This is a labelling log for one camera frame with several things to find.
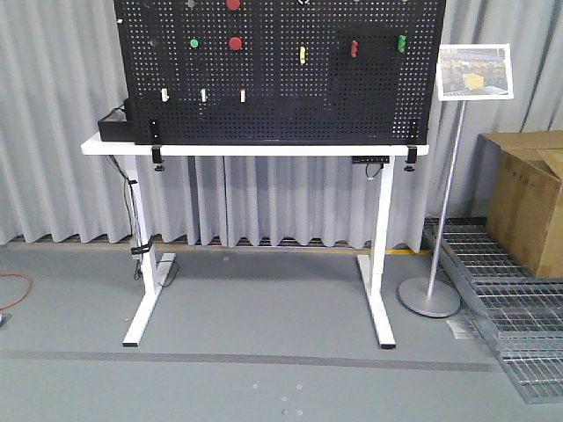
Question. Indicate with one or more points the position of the red toggle switch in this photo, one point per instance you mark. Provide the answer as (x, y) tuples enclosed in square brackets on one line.
[(354, 48)]

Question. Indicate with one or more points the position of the red push button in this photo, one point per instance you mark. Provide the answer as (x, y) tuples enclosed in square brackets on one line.
[(233, 5), (235, 43)]

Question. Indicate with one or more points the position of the metal floor grating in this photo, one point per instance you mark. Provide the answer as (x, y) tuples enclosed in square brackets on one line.
[(518, 315)]

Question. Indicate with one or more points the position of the right black clamp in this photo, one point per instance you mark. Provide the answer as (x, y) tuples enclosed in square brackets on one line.
[(411, 157)]

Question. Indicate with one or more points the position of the black box on desk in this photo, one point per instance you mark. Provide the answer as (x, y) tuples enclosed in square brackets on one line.
[(114, 127)]

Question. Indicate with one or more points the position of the white standing desk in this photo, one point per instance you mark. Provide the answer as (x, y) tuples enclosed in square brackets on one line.
[(154, 273)]

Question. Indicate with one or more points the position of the green toggle switch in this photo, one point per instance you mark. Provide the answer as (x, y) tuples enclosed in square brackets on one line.
[(402, 43)]

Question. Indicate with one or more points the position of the black clamp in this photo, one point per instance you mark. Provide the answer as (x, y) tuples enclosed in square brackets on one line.
[(411, 157), (156, 146)]

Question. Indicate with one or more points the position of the desk height control panel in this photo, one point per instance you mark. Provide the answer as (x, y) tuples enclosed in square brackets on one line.
[(370, 159)]

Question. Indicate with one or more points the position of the cardboard box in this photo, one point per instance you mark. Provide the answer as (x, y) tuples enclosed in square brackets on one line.
[(525, 212)]

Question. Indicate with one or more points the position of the lower red push button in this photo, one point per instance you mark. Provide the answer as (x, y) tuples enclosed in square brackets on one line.
[(235, 43)]

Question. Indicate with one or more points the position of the black perforated pegboard panel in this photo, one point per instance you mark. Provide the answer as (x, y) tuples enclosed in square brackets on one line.
[(332, 99)]

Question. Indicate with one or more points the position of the silver sign stand pole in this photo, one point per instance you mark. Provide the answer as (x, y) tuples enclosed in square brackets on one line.
[(428, 296)]

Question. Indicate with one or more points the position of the upper red push button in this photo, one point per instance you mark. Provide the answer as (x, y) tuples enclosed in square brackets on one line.
[(233, 5)]

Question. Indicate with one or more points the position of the left black clamp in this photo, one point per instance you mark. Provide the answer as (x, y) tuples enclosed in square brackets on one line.
[(156, 146)]

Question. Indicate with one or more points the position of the framed photo sign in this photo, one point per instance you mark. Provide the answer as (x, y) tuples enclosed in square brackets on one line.
[(474, 72)]

